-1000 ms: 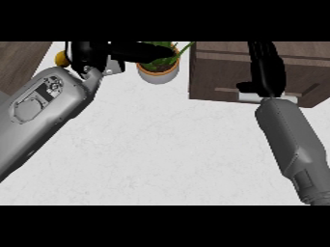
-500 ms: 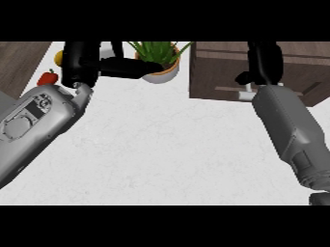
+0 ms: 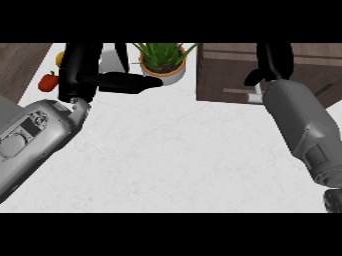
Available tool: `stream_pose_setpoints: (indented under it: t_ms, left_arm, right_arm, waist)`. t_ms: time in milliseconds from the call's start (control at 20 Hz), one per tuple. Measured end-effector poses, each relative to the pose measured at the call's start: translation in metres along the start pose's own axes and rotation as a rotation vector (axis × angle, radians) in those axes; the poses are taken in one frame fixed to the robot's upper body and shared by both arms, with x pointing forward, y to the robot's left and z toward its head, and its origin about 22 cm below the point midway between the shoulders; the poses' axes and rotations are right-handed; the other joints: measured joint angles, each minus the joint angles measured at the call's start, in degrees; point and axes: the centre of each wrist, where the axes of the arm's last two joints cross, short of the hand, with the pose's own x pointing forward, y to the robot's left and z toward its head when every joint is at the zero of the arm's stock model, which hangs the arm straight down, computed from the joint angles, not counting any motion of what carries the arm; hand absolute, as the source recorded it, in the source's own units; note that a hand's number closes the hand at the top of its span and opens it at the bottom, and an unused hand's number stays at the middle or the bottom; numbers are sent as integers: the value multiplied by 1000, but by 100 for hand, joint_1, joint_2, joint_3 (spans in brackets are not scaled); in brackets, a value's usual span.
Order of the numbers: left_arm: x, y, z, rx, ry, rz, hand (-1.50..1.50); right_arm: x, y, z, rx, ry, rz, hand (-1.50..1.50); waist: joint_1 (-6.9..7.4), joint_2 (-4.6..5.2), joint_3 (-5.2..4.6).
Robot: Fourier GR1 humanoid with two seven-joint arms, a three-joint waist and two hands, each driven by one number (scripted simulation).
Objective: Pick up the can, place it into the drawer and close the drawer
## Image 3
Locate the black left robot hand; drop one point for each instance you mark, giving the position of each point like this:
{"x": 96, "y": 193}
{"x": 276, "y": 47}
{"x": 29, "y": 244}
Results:
{"x": 80, "y": 75}

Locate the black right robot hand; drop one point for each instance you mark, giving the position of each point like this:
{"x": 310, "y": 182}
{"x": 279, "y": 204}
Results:
{"x": 274, "y": 63}

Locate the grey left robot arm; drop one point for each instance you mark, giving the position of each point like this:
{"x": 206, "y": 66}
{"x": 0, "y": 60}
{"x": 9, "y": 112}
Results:
{"x": 26, "y": 146}

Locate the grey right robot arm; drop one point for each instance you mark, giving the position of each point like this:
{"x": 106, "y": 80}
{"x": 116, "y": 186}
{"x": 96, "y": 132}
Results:
{"x": 310, "y": 140}

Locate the brown wooden drawer cabinet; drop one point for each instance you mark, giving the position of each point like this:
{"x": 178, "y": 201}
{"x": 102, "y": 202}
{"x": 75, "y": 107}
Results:
{"x": 297, "y": 71}

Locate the yellow fruit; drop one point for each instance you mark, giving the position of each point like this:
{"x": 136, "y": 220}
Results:
{"x": 59, "y": 58}

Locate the red bell pepper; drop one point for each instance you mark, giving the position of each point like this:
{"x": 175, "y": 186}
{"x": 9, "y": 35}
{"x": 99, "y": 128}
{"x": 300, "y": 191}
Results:
{"x": 49, "y": 82}

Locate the green potted plant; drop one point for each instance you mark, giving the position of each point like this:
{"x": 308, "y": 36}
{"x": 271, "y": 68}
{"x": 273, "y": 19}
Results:
{"x": 164, "y": 65}

